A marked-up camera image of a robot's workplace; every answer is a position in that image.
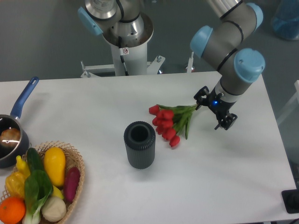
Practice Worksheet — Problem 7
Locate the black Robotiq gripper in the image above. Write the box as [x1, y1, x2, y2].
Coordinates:
[193, 86, 238, 130]

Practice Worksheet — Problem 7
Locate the red tulip bouquet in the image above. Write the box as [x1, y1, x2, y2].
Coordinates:
[149, 104, 197, 148]

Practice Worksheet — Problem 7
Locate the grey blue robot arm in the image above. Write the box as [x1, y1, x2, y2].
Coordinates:
[190, 0, 265, 130]

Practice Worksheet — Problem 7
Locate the dark grey ribbed vase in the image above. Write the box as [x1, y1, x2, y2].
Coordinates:
[124, 121, 156, 169]

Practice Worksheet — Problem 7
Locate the blue translucent container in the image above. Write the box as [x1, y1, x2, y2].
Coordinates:
[271, 0, 299, 41]

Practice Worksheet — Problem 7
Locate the black device at edge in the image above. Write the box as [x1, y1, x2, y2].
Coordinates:
[281, 189, 299, 214]

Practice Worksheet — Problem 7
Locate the purple eggplant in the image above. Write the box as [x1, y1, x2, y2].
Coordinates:
[63, 167, 80, 203]

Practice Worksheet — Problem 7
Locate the yellow squash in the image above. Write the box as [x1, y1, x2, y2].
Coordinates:
[43, 147, 66, 188]

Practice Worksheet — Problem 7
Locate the yellow lemon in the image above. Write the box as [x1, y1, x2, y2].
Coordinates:
[51, 186, 64, 200]

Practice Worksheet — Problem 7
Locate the green cucumber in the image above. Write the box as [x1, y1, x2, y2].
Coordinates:
[27, 147, 45, 173]

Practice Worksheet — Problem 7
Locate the green bok choy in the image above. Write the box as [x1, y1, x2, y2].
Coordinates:
[22, 170, 53, 224]

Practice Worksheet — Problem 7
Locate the small yellow pepper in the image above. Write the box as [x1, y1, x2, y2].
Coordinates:
[16, 155, 30, 178]

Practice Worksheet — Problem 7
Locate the brown bread roll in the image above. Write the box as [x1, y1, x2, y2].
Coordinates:
[0, 128, 21, 148]

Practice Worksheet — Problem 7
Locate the yellow bell pepper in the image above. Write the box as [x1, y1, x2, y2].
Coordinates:
[5, 171, 26, 199]

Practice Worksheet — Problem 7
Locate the orange fruit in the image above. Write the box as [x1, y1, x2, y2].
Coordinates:
[0, 197, 26, 224]

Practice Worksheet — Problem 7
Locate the white frame at right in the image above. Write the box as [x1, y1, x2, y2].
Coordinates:
[276, 80, 299, 126]

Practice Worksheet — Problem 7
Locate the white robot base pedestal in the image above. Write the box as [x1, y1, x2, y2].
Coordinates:
[78, 0, 165, 76]

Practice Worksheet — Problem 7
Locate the blue handled saucepan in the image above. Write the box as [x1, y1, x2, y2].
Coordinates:
[0, 77, 39, 168]

